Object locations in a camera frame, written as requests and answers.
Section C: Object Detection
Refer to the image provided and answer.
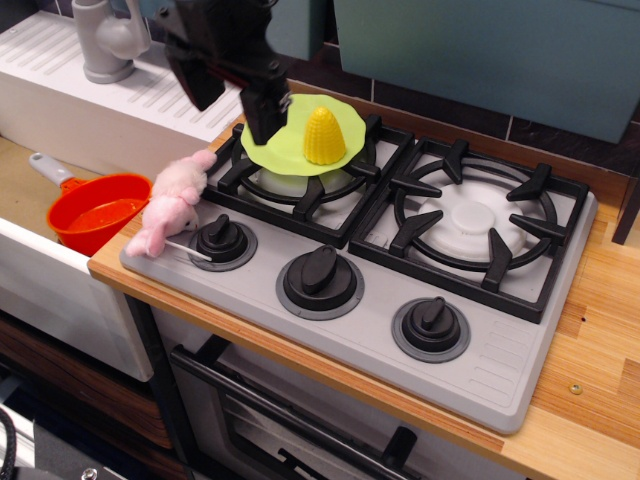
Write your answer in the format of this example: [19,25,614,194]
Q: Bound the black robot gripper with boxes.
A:
[154,1,291,146]

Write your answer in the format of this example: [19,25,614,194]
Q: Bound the black braided cable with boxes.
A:
[0,414,19,480]

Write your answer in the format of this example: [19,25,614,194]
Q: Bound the grey toy stove top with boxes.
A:
[119,93,599,436]

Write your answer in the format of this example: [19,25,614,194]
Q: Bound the black right stove knob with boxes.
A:
[391,297,471,364]

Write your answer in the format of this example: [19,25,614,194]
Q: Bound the black burner grate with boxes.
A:
[203,115,415,248]
[349,138,598,324]

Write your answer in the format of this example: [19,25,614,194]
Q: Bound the yellow toy corn cob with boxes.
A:
[303,106,346,165]

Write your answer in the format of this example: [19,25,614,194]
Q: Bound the teal box on wall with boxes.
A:
[266,1,639,143]

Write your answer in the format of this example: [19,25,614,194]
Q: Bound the orange toy pot grey handle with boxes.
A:
[29,153,152,256]

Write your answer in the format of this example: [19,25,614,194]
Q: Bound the black middle stove knob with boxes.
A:
[276,245,365,321]

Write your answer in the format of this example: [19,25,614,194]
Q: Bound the pink plush toy animal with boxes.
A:
[125,149,217,258]

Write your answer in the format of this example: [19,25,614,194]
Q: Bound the grey toy faucet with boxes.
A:
[72,0,151,84]

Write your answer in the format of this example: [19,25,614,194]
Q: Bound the black left burner grate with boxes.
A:
[203,115,415,248]

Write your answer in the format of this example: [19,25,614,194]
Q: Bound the toy oven door black handle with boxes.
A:
[169,336,435,479]

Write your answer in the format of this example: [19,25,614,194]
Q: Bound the light green plastic plate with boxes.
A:
[241,94,366,177]

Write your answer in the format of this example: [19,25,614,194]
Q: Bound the black stove knob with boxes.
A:
[189,214,258,272]
[276,245,365,321]
[391,297,471,364]

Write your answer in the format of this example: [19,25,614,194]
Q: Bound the white toy sink basin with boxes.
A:
[1,12,242,382]

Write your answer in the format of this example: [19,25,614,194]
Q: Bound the black right burner grate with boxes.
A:
[349,138,598,324]

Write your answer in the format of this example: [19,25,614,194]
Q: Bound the black left stove knob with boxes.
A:
[189,214,258,272]

